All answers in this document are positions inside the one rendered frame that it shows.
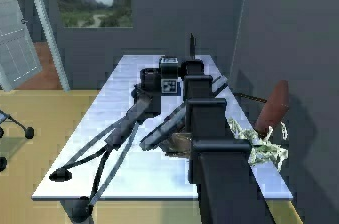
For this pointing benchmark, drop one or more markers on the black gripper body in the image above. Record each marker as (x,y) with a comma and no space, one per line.
(150,83)

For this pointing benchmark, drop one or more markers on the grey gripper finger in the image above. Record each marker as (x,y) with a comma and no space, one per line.
(80,210)
(60,175)

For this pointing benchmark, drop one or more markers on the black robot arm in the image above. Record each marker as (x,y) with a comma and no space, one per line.
(220,186)

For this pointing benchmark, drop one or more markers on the pale green house plant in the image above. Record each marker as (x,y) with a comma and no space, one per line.
(262,150)

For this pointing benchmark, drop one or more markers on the black thin upright object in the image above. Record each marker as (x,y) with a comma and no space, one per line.
(193,46)

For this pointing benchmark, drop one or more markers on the white table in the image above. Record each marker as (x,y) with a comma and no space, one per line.
(150,176)

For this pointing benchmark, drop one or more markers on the framed landscape picture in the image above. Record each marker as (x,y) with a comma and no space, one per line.
(95,13)

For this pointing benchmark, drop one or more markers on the white room door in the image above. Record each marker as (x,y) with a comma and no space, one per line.
(7,46)

